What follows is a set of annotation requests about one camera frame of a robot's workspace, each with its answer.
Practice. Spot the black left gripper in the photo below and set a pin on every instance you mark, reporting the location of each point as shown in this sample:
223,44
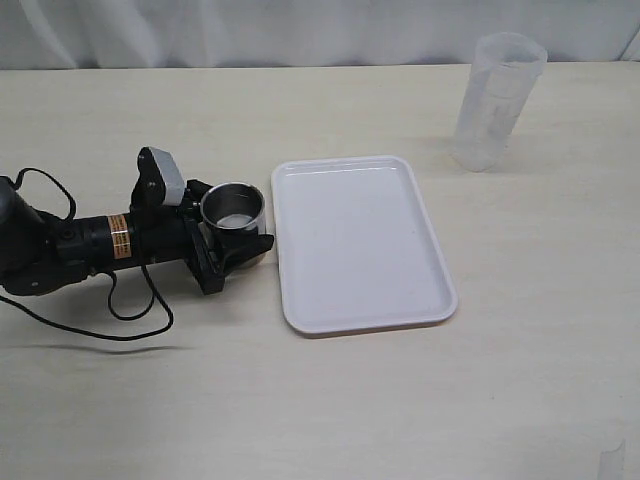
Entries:
165,233

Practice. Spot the stainless steel cup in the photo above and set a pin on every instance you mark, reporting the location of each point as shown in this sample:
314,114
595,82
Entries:
232,208

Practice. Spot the clear plastic measuring beaker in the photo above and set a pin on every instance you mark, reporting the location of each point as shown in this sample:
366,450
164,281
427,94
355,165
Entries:
503,73

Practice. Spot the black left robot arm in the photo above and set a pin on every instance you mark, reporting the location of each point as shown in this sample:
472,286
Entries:
41,253

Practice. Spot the white plastic tray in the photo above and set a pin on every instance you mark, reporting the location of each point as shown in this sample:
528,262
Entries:
356,248

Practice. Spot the white backdrop curtain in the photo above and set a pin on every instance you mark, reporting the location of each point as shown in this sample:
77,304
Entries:
159,34

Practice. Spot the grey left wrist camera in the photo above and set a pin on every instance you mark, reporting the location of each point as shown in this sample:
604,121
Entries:
171,176

